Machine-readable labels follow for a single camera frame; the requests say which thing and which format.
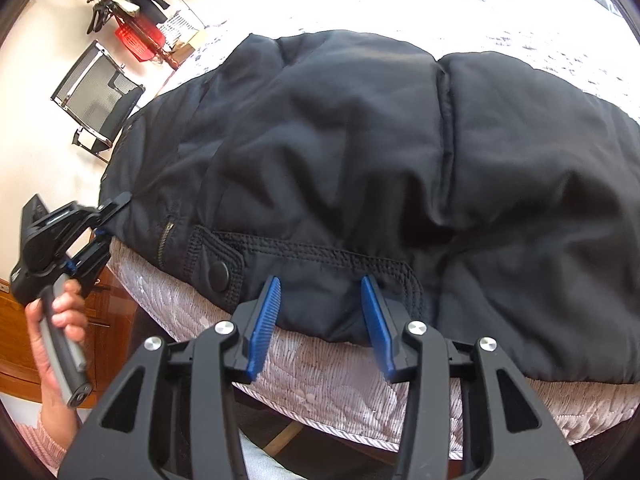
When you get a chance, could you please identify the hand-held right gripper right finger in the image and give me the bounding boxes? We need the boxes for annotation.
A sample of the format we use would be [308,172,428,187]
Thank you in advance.
[360,275,585,480]

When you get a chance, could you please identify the black clothes hangers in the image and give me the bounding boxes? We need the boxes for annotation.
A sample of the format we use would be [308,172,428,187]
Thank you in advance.
[85,0,121,36]

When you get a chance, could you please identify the wooden headboard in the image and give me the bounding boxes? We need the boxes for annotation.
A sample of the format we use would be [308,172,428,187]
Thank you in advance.
[82,265,151,396]

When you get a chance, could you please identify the person's left hand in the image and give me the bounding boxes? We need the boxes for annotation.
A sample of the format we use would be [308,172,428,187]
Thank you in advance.
[25,280,90,414]

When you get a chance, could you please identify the black mesh chair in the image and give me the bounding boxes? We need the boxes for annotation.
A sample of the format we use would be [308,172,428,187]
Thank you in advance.
[50,40,146,163]

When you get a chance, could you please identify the person's leg grey trousers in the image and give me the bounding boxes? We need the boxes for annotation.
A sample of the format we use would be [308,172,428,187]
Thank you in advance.
[235,430,297,480]

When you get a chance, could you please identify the grey floral quilted bedspread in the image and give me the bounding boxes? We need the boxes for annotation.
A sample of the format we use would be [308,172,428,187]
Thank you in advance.
[107,0,640,461]

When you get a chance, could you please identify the person's left forearm pink sleeve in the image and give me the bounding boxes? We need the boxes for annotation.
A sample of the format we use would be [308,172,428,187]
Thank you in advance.
[12,400,85,473]

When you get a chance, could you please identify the cardboard box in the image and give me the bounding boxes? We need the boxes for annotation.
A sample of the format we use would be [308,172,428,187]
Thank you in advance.
[170,27,209,61]

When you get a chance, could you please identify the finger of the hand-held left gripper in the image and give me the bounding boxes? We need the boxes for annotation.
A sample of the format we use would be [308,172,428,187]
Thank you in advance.
[66,237,113,297]
[95,192,134,231]

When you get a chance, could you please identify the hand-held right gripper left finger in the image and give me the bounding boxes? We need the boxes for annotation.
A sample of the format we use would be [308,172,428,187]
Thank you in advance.
[57,275,283,480]

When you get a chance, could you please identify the black jacket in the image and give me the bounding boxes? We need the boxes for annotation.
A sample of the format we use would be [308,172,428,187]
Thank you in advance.
[97,30,640,386]

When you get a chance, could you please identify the white wire rack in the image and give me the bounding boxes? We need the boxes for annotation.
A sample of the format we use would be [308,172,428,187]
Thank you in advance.
[162,10,194,44]

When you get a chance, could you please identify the red bag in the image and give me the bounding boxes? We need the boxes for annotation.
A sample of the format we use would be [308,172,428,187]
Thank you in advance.
[114,22,166,64]

